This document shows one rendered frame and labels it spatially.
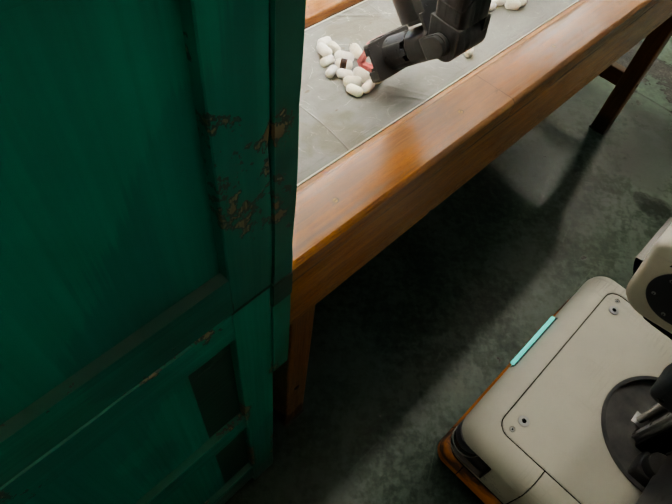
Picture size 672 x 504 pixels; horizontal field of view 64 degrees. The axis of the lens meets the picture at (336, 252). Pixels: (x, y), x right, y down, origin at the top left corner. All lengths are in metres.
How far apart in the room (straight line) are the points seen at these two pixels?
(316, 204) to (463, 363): 0.90
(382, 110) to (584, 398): 0.77
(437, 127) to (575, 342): 0.67
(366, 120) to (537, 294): 0.98
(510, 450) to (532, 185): 1.10
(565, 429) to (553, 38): 0.82
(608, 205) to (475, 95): 1.18
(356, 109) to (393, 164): 0.17
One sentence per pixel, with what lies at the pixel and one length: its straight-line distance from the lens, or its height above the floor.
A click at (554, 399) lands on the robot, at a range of 1.32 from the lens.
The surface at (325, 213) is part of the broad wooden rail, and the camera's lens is 0.80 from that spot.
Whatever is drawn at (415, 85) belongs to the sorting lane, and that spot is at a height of 0.74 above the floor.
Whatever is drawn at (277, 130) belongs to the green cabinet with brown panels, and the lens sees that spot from 0.45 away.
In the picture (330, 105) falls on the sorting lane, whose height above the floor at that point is 0.74.
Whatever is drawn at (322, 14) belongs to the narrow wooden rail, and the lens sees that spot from 1.21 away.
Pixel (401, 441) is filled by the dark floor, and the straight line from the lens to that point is 1.47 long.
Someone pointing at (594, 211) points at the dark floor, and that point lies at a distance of 2.11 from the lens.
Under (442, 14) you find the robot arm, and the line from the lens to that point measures 0.86.
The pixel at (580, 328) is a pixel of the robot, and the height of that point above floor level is 0.28.
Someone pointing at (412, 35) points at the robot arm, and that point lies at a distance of 0.94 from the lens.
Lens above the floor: 1.39
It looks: 55 degrees down
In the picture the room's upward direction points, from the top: 9 degrees clockwise
